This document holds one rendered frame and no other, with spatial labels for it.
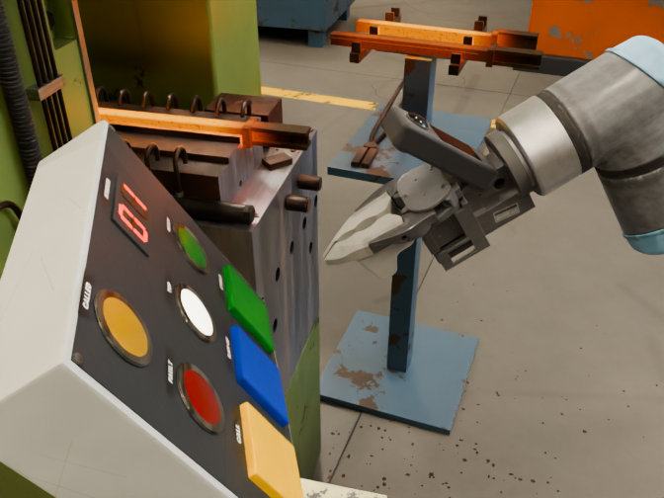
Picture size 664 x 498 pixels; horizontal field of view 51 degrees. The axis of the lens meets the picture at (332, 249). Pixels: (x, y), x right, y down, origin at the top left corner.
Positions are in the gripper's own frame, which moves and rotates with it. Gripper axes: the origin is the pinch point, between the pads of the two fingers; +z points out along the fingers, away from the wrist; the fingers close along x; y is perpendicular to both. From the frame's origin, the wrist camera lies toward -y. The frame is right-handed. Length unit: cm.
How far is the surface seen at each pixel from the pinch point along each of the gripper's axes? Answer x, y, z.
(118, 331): -21.5, -17.9, 10.7
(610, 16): 306, 172, -157
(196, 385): -19.8, -9.5, 10.7
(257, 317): -1.2, 1.7, 10.3
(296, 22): 398, 107, -4
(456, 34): 84, 27, -35
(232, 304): -3.5, -2.8, 10.5
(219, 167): 38.2, 3.0, 12.8
